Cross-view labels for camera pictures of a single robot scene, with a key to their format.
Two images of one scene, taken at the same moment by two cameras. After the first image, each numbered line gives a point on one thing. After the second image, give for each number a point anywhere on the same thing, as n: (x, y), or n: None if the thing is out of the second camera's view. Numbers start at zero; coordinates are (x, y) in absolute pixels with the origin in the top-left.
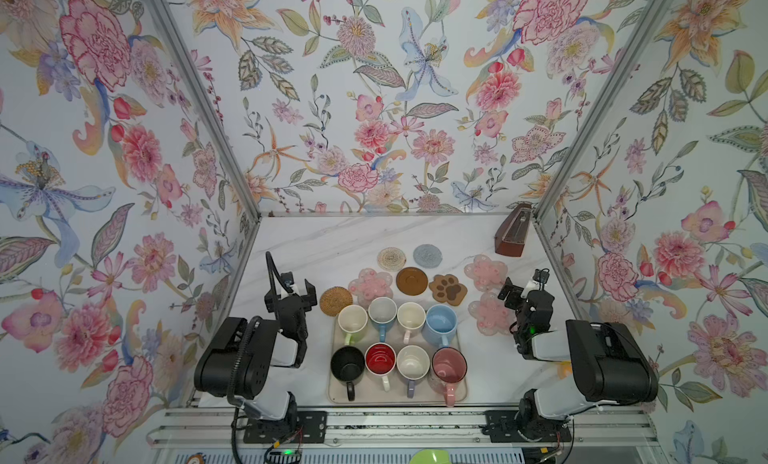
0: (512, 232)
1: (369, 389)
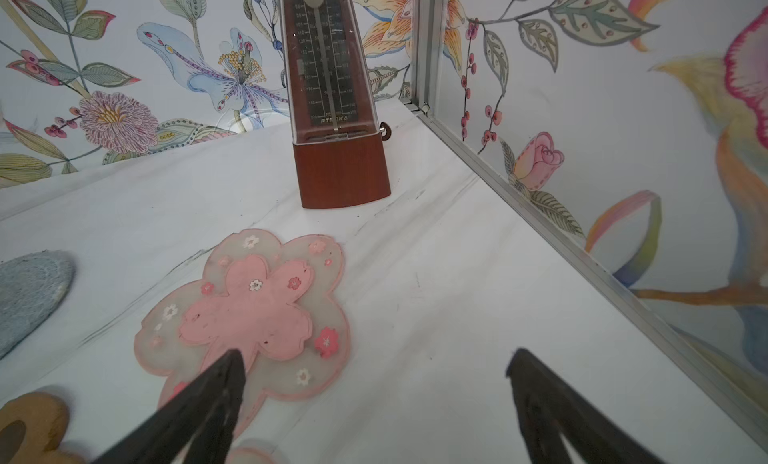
0: (331, 102)
1: None
